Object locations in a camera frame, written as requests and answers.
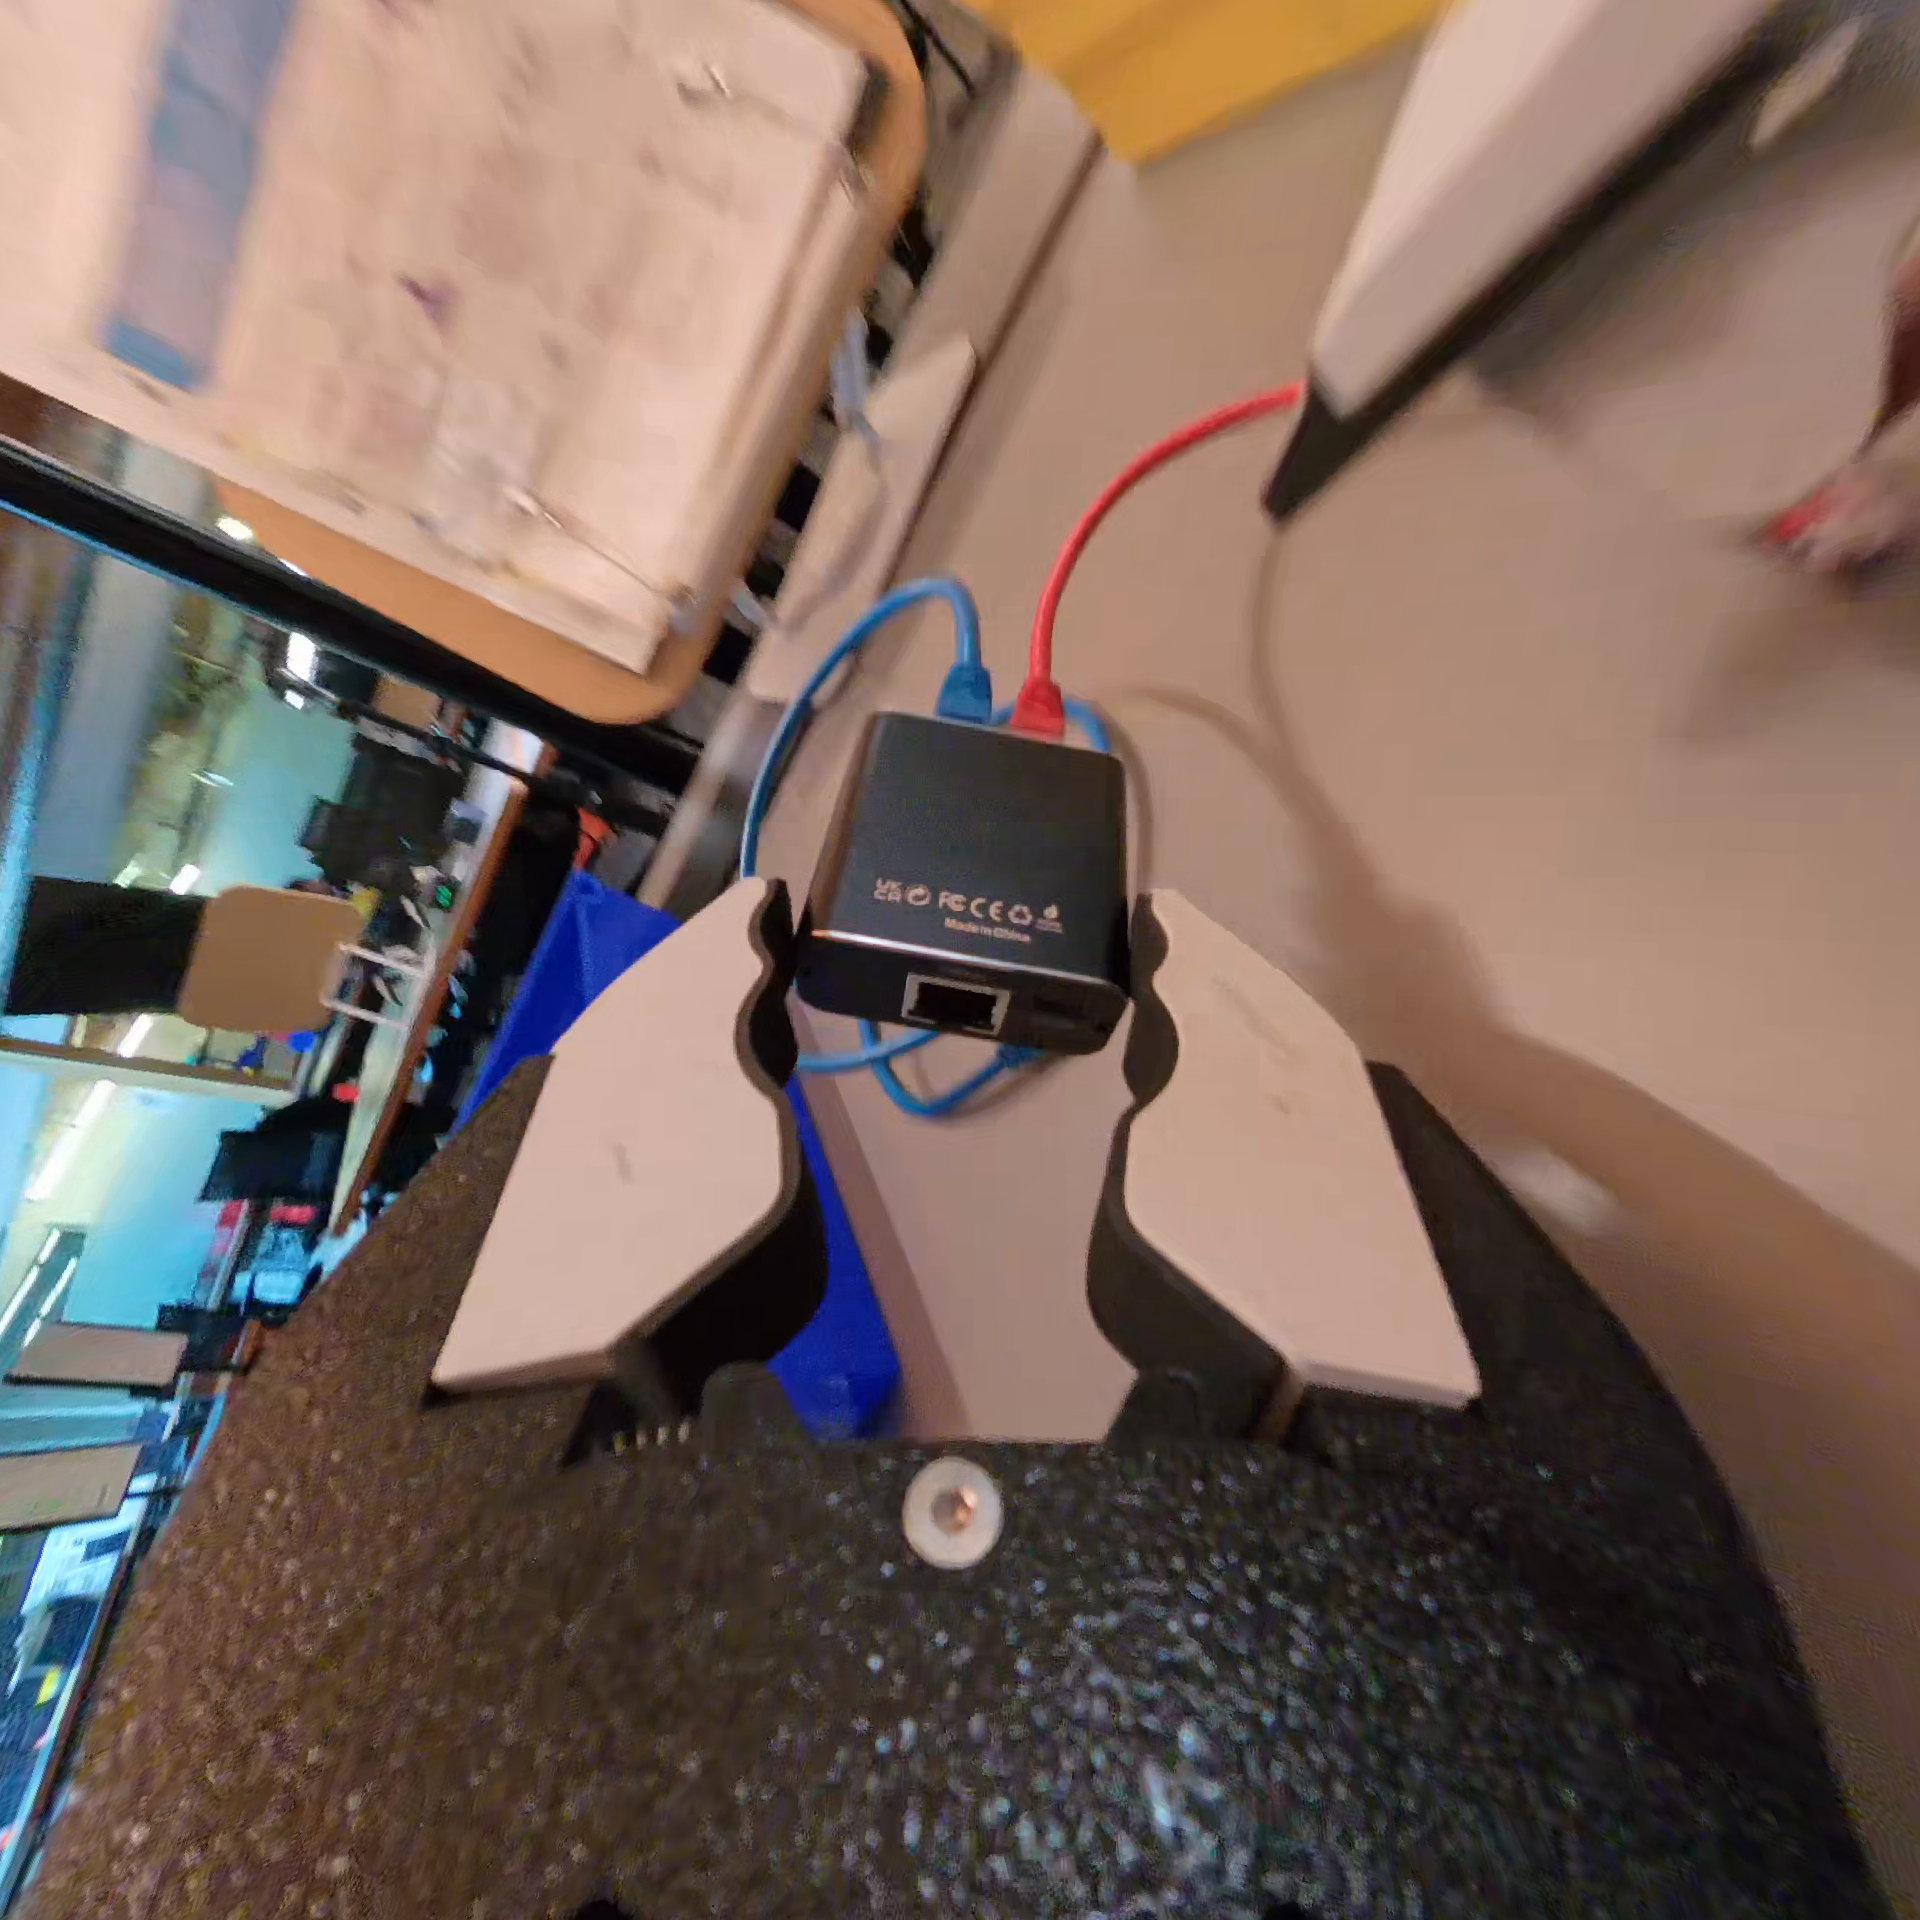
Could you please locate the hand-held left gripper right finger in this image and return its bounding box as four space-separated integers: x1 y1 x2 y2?
1086 890 1481 1434

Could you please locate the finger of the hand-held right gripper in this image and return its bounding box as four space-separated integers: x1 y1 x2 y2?
1267 0 1807 524

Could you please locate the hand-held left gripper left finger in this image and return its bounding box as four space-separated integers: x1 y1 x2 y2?
431 878 828 1399

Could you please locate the blue plastic bin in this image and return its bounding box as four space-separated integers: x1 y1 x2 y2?
458 869 901 1447

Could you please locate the black network adapter box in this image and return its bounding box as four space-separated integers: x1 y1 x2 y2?
795 713 1131 1055

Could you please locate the blue ethernet cable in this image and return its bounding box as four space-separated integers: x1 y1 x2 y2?
739 579 1124 1125

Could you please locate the red ethernet cable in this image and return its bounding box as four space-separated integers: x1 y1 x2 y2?
1012 382 1310 741

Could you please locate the grey desk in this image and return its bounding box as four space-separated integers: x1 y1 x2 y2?
646 0 1920 1920

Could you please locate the bare wooden board stand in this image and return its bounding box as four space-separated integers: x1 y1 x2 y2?
181 884 369 1039

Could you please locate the black panel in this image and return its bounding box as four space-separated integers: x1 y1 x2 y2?
0 878 201 1015

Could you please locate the black metal pole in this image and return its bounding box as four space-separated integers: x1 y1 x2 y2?
0 434 710 754

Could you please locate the instruction sheet on wooden stand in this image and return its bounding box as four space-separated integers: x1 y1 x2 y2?
0 0 979 733

